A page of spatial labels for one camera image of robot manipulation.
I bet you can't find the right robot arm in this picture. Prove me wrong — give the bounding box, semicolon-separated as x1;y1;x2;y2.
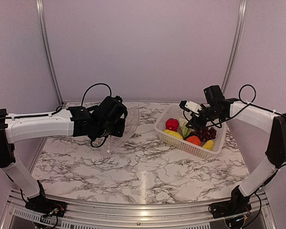
179;85;286;214

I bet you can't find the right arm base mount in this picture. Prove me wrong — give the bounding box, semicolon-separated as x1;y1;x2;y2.
208;201;252;219

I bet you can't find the right aluminium frame post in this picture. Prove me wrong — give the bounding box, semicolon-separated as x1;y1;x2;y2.
221;0;247;94

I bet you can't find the orange tangerine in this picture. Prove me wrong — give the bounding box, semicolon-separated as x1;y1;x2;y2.
186;135;201;146

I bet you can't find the yellow banana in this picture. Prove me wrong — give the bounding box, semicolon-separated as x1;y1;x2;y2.
164;129;184;140

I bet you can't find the front aluminium rail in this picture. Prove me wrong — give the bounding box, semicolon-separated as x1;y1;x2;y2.
0;189;277;229

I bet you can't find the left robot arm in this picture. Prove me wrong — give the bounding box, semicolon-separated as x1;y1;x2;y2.
0;96;128;212

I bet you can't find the white plastic basket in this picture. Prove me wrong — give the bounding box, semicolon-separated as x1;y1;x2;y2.
154;104;227;159

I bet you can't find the left aluminium frame post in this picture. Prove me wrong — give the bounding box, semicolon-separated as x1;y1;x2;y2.
36;0;63;105

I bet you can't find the purple grape bunch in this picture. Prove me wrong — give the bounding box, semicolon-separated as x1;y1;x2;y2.
195;127;217;142

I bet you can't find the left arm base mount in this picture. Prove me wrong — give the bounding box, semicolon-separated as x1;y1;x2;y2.
25;199;67;217

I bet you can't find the red bell pepper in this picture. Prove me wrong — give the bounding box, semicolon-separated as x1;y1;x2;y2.
165;118;179;132

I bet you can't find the clear zip top bag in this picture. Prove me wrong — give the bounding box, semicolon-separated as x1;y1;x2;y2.
106;102;140;154

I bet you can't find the aluminium frame post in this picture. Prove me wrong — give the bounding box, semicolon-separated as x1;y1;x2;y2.
36;0;63;105
221;0;247;94

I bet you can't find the yellow lemon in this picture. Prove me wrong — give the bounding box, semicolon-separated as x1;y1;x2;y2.
202;140;214;151

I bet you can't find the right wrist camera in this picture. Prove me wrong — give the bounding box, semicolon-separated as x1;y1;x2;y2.
179;100;202;113

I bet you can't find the white green cabbage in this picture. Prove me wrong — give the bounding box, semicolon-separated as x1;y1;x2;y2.
177;118;192;139

